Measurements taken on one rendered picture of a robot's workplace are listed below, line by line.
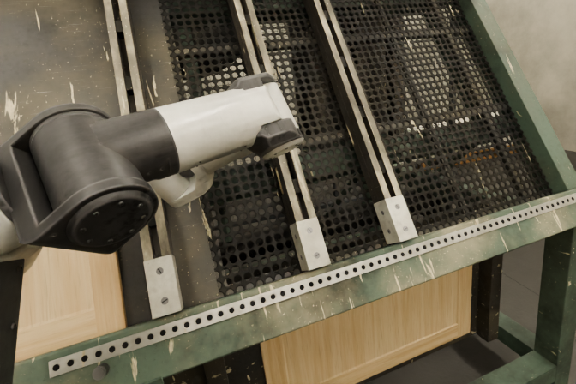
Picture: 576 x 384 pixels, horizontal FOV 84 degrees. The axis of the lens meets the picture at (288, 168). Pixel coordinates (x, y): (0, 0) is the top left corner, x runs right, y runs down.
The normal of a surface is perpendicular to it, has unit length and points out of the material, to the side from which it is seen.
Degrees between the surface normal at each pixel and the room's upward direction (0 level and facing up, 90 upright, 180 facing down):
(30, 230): 54
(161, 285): 60
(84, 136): 37
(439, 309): 90
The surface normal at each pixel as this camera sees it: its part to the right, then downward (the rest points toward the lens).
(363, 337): 0.33, 0.20
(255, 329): 0.23, -0.31
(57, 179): -0.35, -0.28
